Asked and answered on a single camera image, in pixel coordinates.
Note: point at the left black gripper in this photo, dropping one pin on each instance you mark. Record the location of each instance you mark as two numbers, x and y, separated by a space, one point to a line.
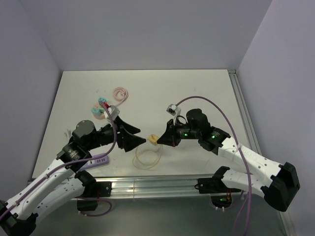
128 141

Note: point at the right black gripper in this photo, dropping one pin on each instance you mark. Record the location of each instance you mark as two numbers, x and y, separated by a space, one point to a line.
170 137

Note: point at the yellow charger plug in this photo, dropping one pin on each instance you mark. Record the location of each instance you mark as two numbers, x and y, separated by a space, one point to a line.
153 139

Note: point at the round pink power strip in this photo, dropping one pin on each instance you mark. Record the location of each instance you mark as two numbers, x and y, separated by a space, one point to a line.
101 109

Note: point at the teal charger plug with cable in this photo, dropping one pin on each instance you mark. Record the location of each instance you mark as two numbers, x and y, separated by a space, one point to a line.
96 112

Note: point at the blue adapter plug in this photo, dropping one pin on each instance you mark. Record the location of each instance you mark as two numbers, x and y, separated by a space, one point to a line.
102 101

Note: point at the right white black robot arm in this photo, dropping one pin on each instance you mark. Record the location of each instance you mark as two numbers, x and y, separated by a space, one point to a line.
277 183

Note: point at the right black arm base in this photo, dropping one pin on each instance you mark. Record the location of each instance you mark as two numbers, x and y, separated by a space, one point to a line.
221 196

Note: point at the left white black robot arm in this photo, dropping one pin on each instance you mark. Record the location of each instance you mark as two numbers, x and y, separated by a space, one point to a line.
18 216

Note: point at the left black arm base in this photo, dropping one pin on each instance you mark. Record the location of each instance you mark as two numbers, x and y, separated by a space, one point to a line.
92 197

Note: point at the purple power strip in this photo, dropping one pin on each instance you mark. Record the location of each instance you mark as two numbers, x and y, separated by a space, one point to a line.
102 159

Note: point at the aluminium front rail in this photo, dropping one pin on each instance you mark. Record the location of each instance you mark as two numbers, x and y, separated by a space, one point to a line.
156 186

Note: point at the aluminium side rail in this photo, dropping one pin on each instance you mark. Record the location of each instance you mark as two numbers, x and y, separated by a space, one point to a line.
247 123

